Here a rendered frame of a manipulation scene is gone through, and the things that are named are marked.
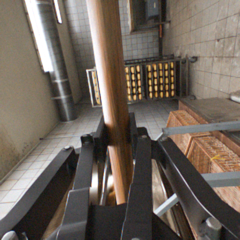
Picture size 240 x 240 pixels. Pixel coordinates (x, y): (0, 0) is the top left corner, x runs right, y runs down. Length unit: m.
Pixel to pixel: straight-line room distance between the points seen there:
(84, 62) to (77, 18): 1.12
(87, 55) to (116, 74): 5.07
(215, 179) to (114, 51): 0.69
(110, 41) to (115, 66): 0.02
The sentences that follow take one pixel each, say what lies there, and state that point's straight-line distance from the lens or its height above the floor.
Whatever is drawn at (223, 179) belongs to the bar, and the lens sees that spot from 0.80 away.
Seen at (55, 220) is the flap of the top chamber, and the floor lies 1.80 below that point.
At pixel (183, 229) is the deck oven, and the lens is 1.35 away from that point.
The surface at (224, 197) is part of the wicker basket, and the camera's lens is 1.42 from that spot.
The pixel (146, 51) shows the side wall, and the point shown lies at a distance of 5.19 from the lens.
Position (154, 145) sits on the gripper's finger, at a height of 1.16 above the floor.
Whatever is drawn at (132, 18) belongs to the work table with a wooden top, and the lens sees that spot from 4.37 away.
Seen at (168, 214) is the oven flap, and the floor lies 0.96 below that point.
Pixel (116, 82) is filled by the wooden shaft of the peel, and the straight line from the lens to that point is 0.17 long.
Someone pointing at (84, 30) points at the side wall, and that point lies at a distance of 5.29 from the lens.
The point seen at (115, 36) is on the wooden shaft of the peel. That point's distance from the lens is 0.17.
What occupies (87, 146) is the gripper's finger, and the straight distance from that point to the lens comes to 0.16.
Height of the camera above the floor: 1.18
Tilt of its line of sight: 3 degrees up
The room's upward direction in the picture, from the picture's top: 96 degrees counter-clockwise
